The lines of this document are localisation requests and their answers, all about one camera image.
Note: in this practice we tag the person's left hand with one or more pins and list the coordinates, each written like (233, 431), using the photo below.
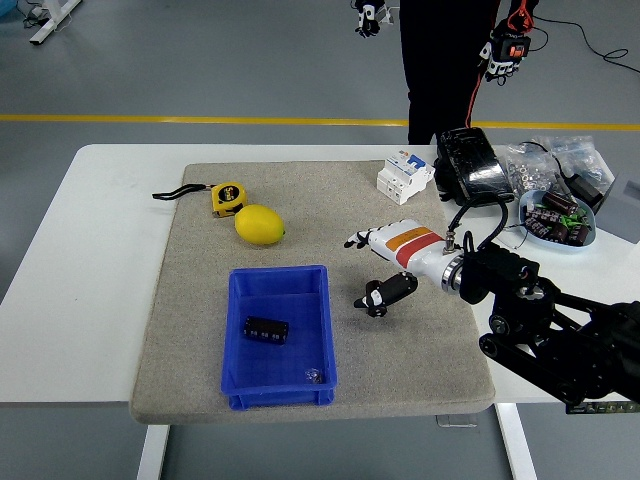
(507, 52)

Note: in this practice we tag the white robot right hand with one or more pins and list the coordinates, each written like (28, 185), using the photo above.
(410, 245)

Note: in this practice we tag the person's right hand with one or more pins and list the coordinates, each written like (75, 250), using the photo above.
(369, 15)

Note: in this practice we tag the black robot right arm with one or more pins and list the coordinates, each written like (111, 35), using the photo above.
(510, 270)

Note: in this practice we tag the dark battery printed sleeve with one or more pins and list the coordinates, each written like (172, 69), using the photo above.
(545, 221)

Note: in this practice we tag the brown battery plain sleeve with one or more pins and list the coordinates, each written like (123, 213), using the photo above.
(579, 235)
(559, 201)
(558, 234)

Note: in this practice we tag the blue plastic box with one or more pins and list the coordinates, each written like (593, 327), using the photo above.
(277, 360)

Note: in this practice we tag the grey box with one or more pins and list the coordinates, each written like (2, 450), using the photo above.
(620, 205)

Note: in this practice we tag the person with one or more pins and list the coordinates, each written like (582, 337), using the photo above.
(445, 60)

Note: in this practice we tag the white circuit breaker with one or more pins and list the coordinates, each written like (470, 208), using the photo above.
(402, 175)

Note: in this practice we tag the grey-brown mat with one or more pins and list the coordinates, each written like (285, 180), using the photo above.
(325, 225)

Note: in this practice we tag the black glossy device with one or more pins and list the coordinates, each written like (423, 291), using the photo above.
(472, 160)

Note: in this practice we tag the clear bag of metal nuts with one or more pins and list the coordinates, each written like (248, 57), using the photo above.
(530, 167)

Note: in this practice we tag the clear bag of blue parts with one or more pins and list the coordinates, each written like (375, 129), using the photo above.
(582, 155)

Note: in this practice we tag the yellow lemon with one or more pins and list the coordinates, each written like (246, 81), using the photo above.
(259, 225)

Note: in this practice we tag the black power adapter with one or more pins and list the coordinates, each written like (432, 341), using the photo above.
(587, 190)

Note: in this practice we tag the small crumpled clear item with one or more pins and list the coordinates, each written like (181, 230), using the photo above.
(314, 375)

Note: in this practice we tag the small green parts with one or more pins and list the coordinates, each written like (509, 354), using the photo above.
(572, 219)

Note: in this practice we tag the light blue bowl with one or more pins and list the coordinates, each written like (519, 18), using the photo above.
(575, 247)

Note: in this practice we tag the yellow tape measure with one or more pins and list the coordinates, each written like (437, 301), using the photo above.
(229, 197)

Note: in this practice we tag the white table leg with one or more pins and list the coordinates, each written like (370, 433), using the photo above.
(152, 450)
(515, 440)

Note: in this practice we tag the dark desk control panel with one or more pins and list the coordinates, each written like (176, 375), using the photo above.
(615, 408)

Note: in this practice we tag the blue object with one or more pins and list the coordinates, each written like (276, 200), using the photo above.
(6, 7)

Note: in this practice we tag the small clear bracket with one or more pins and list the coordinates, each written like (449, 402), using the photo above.
(456, 421)

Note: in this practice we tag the white desk frame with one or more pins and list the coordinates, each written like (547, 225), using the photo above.
(50, 20)

